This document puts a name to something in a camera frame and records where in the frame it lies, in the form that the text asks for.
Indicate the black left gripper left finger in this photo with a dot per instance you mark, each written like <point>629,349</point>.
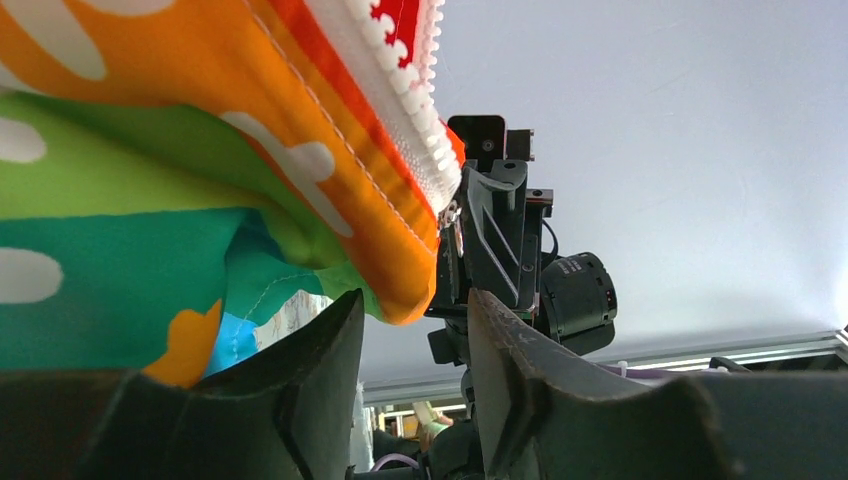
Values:
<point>284,413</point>

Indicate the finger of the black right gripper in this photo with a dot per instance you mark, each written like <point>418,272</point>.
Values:
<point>451,281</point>
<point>492,223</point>

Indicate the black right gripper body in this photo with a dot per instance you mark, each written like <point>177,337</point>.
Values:
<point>449,345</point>

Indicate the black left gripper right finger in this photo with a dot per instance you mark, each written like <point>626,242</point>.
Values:
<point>720,425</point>

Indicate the rainbow red white kids jacket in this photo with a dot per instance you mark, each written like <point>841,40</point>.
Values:
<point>174,172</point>

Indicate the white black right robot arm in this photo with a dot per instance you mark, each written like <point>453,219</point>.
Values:
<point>576,298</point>

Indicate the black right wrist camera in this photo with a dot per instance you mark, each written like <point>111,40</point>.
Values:
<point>487,139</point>

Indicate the aluminium frame rails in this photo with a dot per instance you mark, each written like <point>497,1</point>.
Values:
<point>447,385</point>

